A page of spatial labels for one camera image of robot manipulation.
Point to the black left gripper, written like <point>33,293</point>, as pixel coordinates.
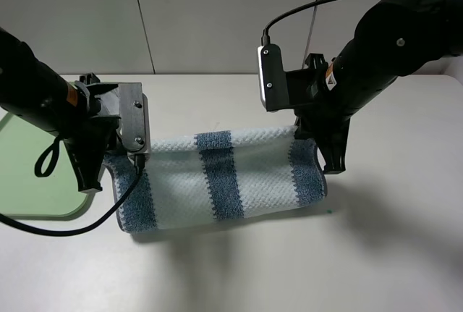
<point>88,126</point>

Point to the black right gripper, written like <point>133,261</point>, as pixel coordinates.
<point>323,99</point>

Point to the blue white striped towel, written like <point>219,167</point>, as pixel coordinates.
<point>217,176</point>

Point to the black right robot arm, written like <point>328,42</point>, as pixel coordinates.
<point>393,39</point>

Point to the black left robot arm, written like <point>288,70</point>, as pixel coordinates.
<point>31,90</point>

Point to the green plastic tray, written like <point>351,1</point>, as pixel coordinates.
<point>25,196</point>

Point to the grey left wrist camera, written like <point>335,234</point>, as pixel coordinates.
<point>134,122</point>

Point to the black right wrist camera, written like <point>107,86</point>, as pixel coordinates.
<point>272,78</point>

